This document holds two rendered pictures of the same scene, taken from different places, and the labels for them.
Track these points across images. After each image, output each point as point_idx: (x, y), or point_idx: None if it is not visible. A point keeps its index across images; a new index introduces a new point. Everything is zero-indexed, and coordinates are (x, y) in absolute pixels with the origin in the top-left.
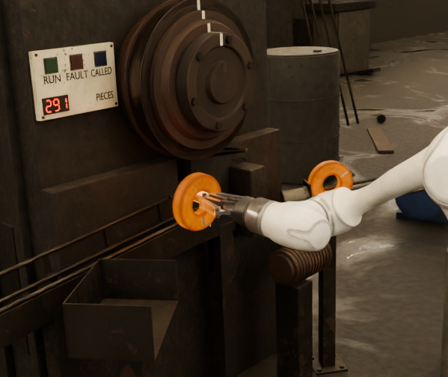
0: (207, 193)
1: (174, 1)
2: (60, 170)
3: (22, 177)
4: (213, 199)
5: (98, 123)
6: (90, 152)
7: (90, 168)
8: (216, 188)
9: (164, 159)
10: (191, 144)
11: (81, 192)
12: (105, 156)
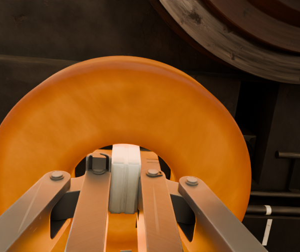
0: (133, 164)
1: None
2: None
3: None
4: (84, 216)
5: None
6: (58, 14)
7: (54, 44)
8: (225, 158)
9: (217, 75)
10: (252, 24)
11: None
12: (90, 31)
